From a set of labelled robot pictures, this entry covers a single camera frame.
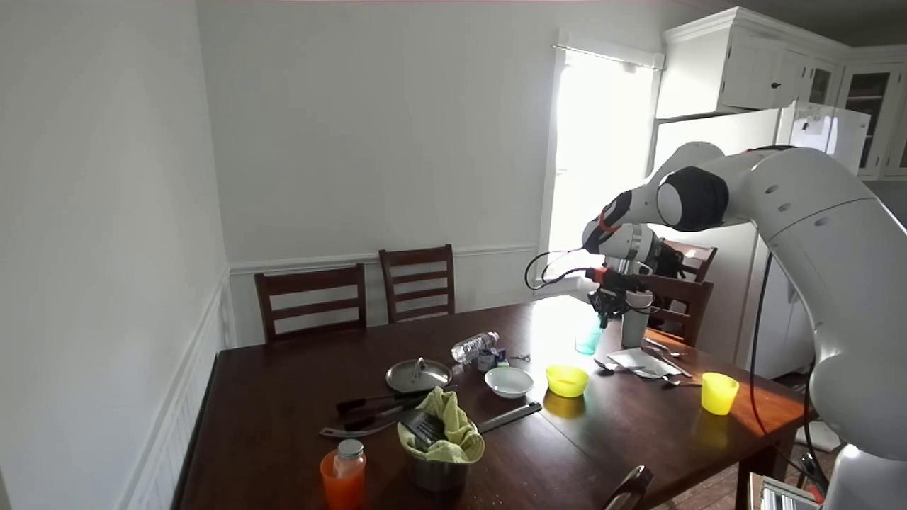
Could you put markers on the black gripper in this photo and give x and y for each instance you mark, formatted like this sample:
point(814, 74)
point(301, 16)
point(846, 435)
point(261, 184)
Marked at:
point(617, 292)

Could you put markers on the blue-green plastic cup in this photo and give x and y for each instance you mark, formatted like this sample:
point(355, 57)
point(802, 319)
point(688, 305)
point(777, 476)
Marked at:
point(590, 337)

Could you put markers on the small white plate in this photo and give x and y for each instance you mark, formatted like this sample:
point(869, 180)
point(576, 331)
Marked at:
point(509, 384)

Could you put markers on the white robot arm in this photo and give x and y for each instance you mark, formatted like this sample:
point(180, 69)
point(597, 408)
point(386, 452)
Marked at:
point(843, 251)

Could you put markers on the yellow-green plastic bowl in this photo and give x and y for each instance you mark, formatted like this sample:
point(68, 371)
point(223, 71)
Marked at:
point(569, 380)

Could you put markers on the yellow plastic cup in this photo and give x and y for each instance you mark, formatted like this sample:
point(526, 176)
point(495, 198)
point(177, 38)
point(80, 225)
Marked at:
point(719, 392)

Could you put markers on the wooden chair by window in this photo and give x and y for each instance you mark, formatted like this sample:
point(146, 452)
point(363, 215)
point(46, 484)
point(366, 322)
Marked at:
point(675, 276)

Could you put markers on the clear plastic water bottle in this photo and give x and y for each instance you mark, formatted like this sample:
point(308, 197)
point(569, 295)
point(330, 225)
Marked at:
point(465, 348)

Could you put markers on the silver knife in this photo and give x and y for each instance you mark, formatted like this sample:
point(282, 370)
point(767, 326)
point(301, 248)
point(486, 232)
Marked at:
point(506, 416)

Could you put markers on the white refrigerator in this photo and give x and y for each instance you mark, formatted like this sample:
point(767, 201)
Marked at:
point(756, 316)

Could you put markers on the wooden chair middle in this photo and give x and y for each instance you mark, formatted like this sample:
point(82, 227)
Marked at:
point(417, 280)

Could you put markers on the yellow cloth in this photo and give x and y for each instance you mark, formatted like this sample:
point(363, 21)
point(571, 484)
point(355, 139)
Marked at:
point(454, 438)

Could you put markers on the glass pot lid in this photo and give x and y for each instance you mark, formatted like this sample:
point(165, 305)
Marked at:
point(417, 374)

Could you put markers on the small metal pot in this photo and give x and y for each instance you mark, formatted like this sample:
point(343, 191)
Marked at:
point(438, 476)

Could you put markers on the white cabinet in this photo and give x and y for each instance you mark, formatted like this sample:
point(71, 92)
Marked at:
point(741, 61)

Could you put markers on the black tongs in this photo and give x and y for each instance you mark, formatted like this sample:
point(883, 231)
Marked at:
point(366, 416)

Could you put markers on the wooden chair right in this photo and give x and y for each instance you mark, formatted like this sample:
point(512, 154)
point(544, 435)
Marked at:
point(309, 300)

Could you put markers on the orange bottle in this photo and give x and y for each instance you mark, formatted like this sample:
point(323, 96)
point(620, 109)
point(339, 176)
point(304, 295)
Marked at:
point(343, 476)

